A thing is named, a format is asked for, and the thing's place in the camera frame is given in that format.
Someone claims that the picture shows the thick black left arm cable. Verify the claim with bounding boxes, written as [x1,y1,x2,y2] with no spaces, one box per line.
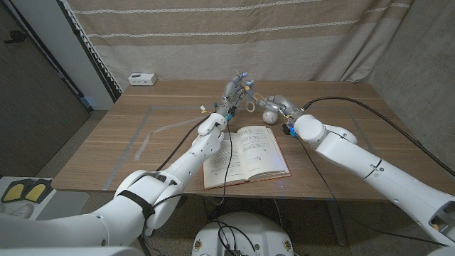
[155,114,213,172]

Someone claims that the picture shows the white robot torso base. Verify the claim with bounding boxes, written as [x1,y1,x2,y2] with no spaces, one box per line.
[191,212,295,256]

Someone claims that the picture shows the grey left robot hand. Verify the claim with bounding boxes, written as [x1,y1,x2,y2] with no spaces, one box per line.
[215,70,256,122]

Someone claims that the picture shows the grey metal table leg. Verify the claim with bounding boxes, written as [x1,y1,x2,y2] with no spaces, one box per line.
[326,201,348,247]

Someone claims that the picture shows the open book with red cover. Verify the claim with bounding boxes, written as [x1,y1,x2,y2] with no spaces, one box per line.
[203,124,292,191]

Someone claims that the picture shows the yellow black foot pedal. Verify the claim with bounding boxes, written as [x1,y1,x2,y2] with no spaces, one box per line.
[1,179,28,203]
[23,178,53,203]

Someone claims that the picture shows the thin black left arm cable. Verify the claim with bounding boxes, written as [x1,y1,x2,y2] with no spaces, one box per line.
[202,119,234,207]

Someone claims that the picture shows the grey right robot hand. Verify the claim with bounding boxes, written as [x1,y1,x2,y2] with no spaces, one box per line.
[255,94,306,121]

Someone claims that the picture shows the white baseball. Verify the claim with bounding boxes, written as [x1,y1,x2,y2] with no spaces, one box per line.
[262,110,279,125]

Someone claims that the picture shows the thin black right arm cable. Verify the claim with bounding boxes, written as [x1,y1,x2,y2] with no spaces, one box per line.
[296,137,449,247]

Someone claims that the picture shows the beige striped curtain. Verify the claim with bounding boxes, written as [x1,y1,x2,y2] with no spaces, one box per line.
[65,0,415,92]

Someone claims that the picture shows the black torso cable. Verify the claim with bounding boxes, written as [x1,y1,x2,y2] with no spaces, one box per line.
[211,220,257,256]

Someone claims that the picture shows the grey yellow-handled scissors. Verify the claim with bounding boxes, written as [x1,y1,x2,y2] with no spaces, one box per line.
[234,69,265,114]

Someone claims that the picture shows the black backdrop frame pole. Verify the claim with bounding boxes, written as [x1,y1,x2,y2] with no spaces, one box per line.
[56,0,122,103]

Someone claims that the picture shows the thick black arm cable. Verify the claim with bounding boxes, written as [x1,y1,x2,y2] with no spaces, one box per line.
[301,96,455,178]
[155,114,213,172]

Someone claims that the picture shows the grey textured backdrop cloth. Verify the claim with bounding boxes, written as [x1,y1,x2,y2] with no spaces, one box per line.
[368,0,455,171]

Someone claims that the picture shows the black door handle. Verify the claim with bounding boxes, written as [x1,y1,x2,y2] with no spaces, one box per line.
[4,30,28,44]

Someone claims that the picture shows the white floor platform board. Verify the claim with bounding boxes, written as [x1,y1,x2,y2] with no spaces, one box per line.
[0,176,90,222]

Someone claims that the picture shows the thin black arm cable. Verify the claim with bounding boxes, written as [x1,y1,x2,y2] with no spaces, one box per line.
[296,137,449,247]
[202,119,234,207]

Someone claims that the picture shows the white power strip box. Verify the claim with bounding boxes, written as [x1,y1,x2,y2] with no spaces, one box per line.
[128,73,158,87]

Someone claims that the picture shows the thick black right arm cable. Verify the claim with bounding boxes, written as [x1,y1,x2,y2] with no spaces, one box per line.
[301,96,455,178]

